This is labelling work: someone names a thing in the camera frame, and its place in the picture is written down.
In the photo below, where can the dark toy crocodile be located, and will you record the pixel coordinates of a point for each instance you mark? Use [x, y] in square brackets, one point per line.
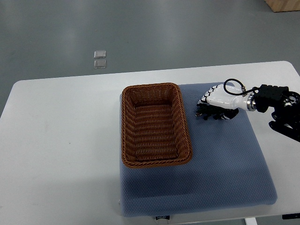
[207, 111]

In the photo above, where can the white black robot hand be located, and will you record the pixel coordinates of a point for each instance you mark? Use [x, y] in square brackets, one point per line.
[230, 98]

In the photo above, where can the black table control panel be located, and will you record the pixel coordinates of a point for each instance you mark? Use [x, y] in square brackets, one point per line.
[291, 216]

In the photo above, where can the upper metal floor plate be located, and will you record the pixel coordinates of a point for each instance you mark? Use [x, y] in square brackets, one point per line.
[99, 54]

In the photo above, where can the brown wicker basket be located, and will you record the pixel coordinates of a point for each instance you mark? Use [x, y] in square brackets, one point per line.
[154, 128]

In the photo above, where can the blue foam cushion mat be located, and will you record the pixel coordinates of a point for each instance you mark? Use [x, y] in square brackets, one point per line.
[227, 169]

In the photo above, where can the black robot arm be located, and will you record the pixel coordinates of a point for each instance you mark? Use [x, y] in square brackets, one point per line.
[286, 104]

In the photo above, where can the wooden box corner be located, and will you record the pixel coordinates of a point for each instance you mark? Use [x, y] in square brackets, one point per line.
[283, 5]

